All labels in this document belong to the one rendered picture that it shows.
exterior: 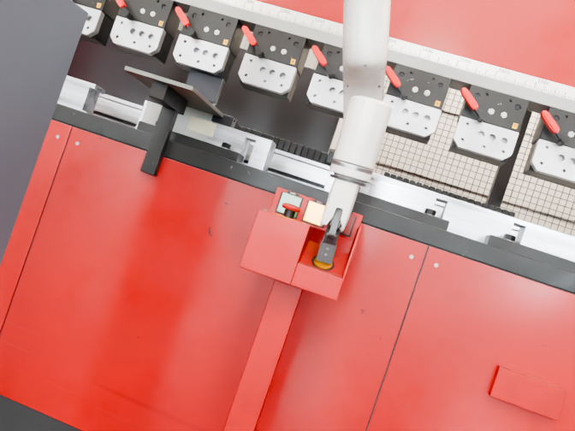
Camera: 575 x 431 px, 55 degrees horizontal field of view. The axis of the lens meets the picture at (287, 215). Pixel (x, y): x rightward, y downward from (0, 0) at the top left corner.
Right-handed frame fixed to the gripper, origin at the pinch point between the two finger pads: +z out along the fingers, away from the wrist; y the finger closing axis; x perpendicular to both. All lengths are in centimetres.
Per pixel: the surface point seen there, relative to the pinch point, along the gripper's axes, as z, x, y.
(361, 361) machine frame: 25.4, 15.3, -18.0
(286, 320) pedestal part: 15.0, -3.8, 3.2
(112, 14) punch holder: -42, -81, -51
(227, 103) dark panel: -28, -52, -96
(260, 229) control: -1.5, -13.4, 6.0
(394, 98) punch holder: -38, 5, -38
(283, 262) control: 3.2, -7.3, 6.6
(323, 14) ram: -55, -19, -43
